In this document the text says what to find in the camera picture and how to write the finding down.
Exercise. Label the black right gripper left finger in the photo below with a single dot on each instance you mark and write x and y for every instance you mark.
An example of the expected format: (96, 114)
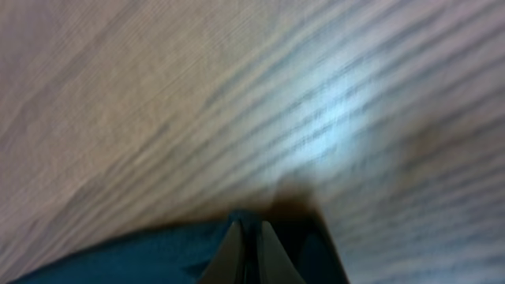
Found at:
(227, 265)

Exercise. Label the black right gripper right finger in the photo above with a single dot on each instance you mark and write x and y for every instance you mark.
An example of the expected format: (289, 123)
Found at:
(274, 264)

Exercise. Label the black t-shirt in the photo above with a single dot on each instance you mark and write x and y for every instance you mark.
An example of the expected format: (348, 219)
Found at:
(180, 254)

